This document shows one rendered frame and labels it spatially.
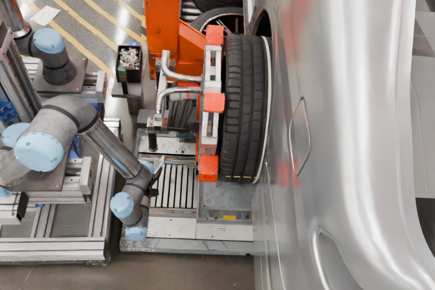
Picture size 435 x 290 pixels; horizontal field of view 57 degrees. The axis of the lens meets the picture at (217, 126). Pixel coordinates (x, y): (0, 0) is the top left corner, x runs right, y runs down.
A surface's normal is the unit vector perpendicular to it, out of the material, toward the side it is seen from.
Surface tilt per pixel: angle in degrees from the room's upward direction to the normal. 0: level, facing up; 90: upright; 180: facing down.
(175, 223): 0
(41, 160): 84
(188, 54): 90
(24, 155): 84
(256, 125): 48
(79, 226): 0
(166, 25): 90
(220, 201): 0
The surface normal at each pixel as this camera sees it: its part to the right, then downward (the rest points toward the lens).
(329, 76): -0.81, -0.31
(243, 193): 0.09, -0.58
